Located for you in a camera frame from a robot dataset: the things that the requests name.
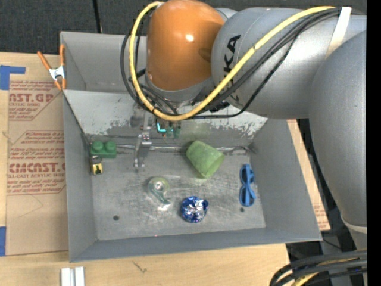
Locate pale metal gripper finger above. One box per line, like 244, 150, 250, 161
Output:
139, 133, 153, 170
133, 133, 143, 170

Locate green toy brick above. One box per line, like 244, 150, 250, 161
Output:
90, 140, 117, 160

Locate grey metal bin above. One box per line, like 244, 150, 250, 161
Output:
59, 30, 324, 263

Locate yellow and black small tool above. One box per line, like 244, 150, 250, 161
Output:
90, 156, 104, 176

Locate green plastic cup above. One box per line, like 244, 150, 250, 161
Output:
185, 139, 226, 179

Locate blue shiny foil ball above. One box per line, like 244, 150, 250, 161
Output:
179, 195, 210, 224

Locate blue sunglasses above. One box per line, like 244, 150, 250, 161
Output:
238, 163, 257, 207

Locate brown cardboard board red print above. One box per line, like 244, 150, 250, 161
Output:
0, 51, 332, 257

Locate black cylinder on white bracket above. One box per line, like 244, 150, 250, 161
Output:
208, 100, 232, 113

